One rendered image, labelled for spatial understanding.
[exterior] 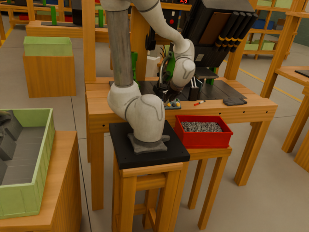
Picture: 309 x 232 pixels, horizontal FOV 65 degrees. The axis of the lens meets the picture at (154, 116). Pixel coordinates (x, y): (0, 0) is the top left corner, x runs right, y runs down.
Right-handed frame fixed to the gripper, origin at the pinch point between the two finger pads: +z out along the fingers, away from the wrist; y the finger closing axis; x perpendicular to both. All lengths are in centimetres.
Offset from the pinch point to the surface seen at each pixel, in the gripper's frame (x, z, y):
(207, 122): -17.8, -1.7, 25.1
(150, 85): 32.6, 31.3, 2.1
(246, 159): -35, 55, 90
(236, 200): -67, 72, 78
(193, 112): -5.1, 8.3, 22.6
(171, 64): 33.5, 2.6, 12.3
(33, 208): -59, -24, -76
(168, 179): -53, -10, -13
